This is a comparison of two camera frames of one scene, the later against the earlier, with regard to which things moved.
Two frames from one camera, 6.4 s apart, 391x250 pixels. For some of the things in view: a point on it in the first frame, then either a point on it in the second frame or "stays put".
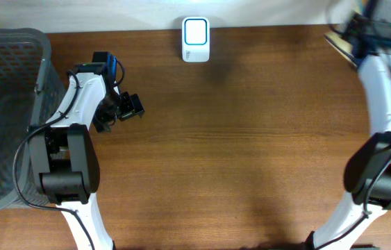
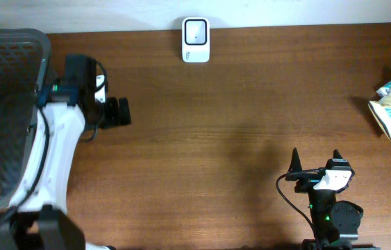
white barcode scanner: (196, 39) stays put
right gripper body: (352, 26) -> (306, 181)
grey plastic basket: (15, 87) stays put
